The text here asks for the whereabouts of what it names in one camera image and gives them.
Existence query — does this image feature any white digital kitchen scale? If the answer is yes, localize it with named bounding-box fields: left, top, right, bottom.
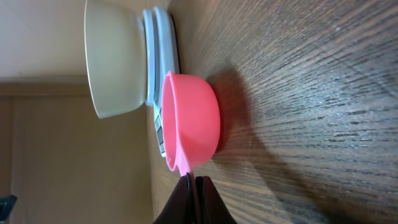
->
left=142, top=6, right=180, bottom=157

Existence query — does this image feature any white bowl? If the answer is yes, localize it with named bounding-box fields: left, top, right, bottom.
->
left=84, top=1, right=147, bottom=118

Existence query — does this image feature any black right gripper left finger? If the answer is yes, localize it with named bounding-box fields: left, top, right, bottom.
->
left=153, top=173, right=195, bottom=224

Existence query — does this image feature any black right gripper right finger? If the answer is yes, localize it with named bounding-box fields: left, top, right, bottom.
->
left=195, top=176, right=237, bottom=224

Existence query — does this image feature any pink measuring scoop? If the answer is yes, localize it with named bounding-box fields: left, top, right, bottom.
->
left=162, top=72, right=221, bottom=176

